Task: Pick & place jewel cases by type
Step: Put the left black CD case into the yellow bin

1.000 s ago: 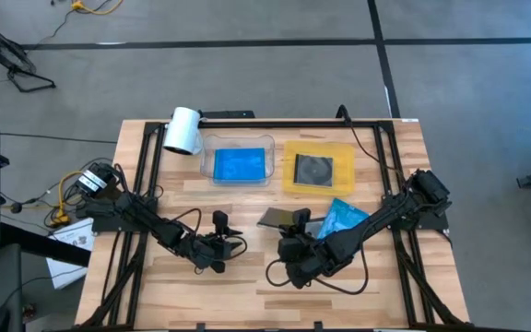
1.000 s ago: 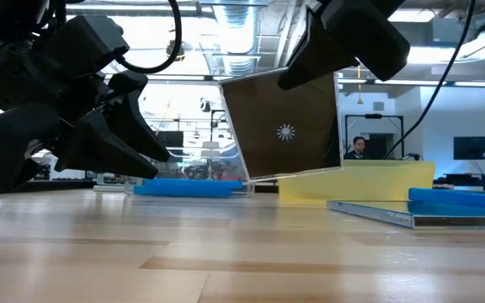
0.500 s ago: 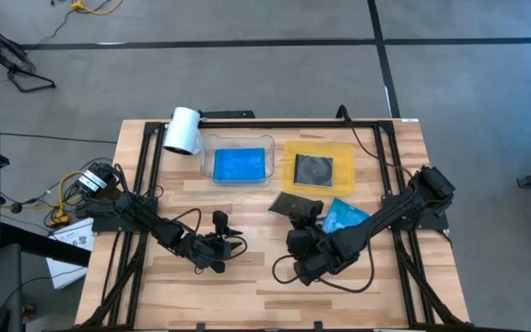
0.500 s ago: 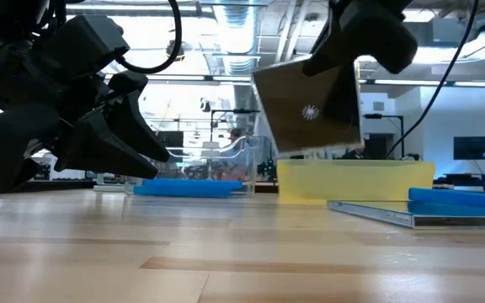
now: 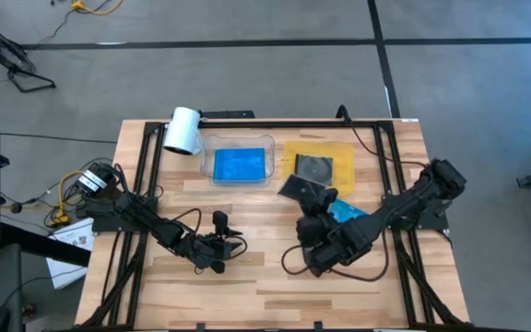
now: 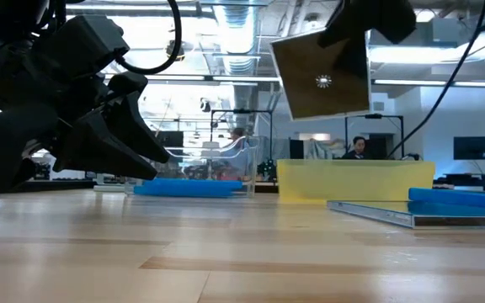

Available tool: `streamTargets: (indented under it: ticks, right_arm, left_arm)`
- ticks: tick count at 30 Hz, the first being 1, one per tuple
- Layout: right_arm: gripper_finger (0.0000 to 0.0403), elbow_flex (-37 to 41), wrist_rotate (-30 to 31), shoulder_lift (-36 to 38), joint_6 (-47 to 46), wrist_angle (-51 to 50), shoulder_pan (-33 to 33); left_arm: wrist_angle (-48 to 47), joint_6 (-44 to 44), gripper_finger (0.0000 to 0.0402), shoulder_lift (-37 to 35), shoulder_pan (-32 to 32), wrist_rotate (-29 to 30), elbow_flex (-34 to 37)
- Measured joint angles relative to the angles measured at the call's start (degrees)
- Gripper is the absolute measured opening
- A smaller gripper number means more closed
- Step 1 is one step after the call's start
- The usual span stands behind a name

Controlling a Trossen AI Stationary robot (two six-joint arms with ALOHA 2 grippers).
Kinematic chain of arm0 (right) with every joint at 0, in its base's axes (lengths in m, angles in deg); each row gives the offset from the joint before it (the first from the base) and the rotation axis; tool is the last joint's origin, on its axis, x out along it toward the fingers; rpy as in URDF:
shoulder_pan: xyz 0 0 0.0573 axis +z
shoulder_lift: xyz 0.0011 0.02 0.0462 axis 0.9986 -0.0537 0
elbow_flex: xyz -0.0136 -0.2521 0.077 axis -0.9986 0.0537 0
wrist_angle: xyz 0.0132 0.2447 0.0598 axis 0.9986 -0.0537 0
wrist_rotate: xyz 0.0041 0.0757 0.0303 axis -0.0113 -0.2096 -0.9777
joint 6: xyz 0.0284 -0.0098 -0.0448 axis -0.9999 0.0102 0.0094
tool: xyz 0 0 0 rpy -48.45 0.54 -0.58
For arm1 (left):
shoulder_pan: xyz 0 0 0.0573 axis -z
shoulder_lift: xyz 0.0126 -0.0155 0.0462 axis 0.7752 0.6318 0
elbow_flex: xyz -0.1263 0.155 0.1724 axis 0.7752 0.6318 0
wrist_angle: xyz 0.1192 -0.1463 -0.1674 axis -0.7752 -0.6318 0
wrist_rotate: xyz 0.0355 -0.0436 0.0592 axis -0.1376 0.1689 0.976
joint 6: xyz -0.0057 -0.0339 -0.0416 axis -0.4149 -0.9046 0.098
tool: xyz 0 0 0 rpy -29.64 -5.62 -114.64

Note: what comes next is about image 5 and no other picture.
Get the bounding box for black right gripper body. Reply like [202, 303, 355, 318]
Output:
[296, 214, 336, 248]

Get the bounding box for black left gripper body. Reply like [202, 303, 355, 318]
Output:
[183, 233, 228, 268]

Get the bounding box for blue jewel case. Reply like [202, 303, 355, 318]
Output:
[327, 197, 371, 225]
[212, 147, 267, 182]

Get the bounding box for clear jewel case black tray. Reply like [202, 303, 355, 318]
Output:
[277, 173, 338, 207]
[294, 153, 335, 185]

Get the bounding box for yellow plastic bin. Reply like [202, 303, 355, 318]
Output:
[282, 139, 356, 196]

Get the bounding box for clear plastic bin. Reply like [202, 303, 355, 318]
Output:
[200, 134, 277, 187]

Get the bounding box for white cylindrical lamp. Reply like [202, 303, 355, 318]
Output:
[162, 106, 206, 156]

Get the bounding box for white cardboard box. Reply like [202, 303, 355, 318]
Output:
[45, 217, 96, 291]

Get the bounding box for black beam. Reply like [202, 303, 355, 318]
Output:
[0, 222, 92, 268]

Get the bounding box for black folding stand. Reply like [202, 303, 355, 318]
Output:
[0, 11, 57, 93]

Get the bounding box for black aluminium table frame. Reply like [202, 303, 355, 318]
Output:
[77, 118, 469, 332]

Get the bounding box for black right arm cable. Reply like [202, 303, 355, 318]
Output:
[336, 104, 432, 167]

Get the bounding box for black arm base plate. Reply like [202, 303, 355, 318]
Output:
[382, 193, 451, 231]
[90, 214, 159, 234]

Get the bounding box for yellow cable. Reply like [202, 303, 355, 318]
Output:
[70, 0, 124, 16]
[55, 170, 92, 227]

